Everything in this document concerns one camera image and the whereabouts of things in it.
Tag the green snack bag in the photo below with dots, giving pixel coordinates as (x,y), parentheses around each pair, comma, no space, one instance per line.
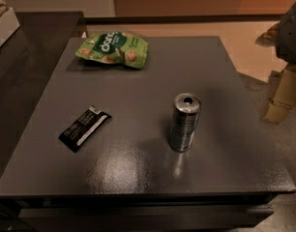
(115,48)

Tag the silver redbull can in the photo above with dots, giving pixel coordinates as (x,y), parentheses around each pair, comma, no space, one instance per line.
(186,111)

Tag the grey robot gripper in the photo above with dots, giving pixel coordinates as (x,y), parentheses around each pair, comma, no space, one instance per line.
(292,36)

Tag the white box on counter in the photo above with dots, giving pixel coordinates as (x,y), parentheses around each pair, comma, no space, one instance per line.
(8,25)

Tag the black rxbar chocolate bar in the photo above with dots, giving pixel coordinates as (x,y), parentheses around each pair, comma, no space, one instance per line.
(83,127)

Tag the dark side counter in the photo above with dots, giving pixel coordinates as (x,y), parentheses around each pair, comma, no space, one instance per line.
(27,60)

